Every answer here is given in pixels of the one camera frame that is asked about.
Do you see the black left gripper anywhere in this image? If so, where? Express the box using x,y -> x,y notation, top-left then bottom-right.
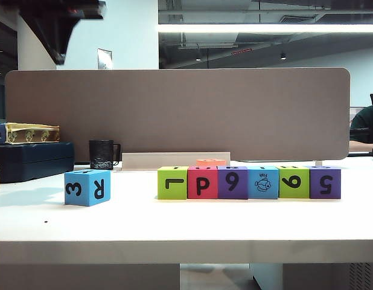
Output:
0,0 -> 107,66

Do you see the ceiling light strip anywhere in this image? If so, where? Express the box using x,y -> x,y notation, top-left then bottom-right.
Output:
158,23 -> 373,33

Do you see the green foam block K T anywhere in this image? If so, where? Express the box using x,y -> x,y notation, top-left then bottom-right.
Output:
157,166 -> 190,201

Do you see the blue foam block Y 3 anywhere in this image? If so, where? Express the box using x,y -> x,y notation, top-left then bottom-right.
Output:
64,169 -> 112,208

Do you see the grey wall plate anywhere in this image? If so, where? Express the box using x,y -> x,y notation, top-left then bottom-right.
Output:
97,48 -> 113,70

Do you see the orange foam block 7 I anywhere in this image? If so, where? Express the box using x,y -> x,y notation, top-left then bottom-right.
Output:
196,159 -> 227,167

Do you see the red foam block U N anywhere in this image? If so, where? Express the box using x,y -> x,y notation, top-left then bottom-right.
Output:
187,166 -> 219,199

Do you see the purple foam block M R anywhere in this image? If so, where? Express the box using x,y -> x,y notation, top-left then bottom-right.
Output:
217,166 -> 249,200

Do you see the white desk leg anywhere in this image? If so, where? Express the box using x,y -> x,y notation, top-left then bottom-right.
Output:
249,263 -> 284,290

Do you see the black mug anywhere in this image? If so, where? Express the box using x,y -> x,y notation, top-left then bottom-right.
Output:
89,139 -> 123,170

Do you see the purple foam block 5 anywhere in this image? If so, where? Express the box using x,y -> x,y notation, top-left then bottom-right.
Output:
309,165 -> 342,199

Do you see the brown desk divider panel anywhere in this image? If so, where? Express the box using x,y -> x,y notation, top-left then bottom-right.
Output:
4,66 -> 351,162

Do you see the person in dark green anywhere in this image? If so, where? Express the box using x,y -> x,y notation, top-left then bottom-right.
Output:
349,101 -> 373,152

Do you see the dark blue hard case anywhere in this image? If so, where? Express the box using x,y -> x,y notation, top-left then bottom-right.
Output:
0,141 -> 75,184

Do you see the blue foam block fish A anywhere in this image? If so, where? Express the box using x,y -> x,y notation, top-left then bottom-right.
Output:
247,166 -> 280,200

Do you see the yellow fabric storage bag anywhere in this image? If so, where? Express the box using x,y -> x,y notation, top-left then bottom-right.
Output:
5,122 -> 61,144

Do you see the green foam block 9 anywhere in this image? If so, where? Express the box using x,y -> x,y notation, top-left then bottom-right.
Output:
278,165 -> 311,199

